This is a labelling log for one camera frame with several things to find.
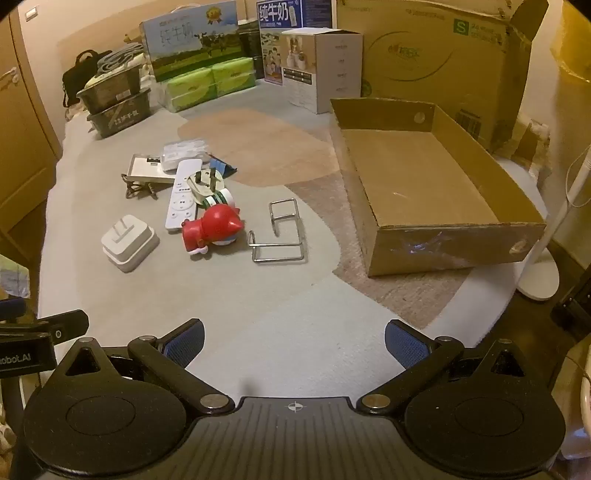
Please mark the dark green carton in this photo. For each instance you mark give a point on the dark green carton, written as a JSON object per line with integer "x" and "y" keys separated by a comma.
{"x": 249, "y": 44}

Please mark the white plastic basket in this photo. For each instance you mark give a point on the white plastic basket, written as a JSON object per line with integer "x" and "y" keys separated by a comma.
{"x": 582, "y": 387}

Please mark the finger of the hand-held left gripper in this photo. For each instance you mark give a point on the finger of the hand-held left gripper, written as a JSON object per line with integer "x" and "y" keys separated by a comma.
{"x": 64, "y": 325}
{"x": 11, "y": 307}

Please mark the yellow plastic fan cover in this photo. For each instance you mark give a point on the yellow plastic fan cover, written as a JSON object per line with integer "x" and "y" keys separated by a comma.
{"x": 572, "y": 41}

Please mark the white pedestal fan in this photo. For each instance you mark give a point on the white pedestal fan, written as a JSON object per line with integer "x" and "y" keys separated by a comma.
{"x": 540, "y": 277}

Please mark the dark green storage basket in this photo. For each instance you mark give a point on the dark green storage basket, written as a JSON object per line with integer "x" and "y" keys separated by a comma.
{"x": 111, "y": 94}
{"x": 122, "y": 115}

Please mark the white charger block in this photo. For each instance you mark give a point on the white charger block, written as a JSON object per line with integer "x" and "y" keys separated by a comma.
{"x": 131, "y": 249}

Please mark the white remote control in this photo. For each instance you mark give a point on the white remote control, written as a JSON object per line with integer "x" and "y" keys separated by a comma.
{"x": 182, "y": 198}

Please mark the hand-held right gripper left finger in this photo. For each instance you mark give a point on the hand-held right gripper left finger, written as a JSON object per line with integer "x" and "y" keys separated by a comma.
{"x": 184, "y": 344}

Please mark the grey striped cloth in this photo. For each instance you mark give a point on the grey striped cloth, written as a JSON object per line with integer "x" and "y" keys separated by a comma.
{"x": 115, "y": 60}

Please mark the green tissue pack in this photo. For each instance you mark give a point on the green tissue pack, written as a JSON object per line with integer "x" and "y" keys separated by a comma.
{"x": 236, "y": 85}
{"x": 187, "y": 82}
{"x": 191, "y": 99}
{"x": 233, "y": 68}

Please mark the black metal stand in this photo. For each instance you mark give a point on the black metal stand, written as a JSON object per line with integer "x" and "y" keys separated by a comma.
{"x": 572, "y": 307}

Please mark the black bag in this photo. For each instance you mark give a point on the black bag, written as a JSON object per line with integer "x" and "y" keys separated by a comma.
{"x": 81, "y": 74}

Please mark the large brown cardboard box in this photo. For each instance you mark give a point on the large brown cardboard box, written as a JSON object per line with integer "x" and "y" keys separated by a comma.
{"x": 406, "y": 46}

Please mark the white product box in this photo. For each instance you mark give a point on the white product box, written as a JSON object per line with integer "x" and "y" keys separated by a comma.
{"x": 339, "y": 69}

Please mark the beige wooden headboard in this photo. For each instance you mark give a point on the beige wooden headboard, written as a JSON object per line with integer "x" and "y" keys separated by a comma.
{"x": 83, "y": 44}

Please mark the shallow cardboard box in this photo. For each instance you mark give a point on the shallow cardboard box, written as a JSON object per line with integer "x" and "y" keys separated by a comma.
{"x": 415, "y": 175}

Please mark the white wall switch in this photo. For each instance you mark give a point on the white wall switch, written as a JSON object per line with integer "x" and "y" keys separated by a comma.
{"x": 30, "y": 14}

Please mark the green landscape milk carton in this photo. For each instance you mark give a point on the green landscape milk carton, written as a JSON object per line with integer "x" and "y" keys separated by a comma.
{"x": 184, "y": 41}

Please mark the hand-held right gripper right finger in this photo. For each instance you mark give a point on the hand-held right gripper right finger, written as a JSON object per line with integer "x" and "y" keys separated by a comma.
{"x": 406, "y": 344}

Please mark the wooden wardrobe door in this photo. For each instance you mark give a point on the wooden wardrobe door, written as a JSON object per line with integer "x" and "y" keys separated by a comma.
{"x": 23, "y": 138}

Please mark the blue milk carton box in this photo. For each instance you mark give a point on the blue milk carton box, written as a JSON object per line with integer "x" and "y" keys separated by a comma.
{"x": 277, "y": 18}

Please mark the blue binder clip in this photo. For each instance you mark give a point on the blue binder clip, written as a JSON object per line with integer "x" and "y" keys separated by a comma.
{"x": 220, "y": 166}

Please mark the red toy figure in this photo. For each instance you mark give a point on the red toy figure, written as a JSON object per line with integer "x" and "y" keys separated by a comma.
{"x": 212, "y": 226}

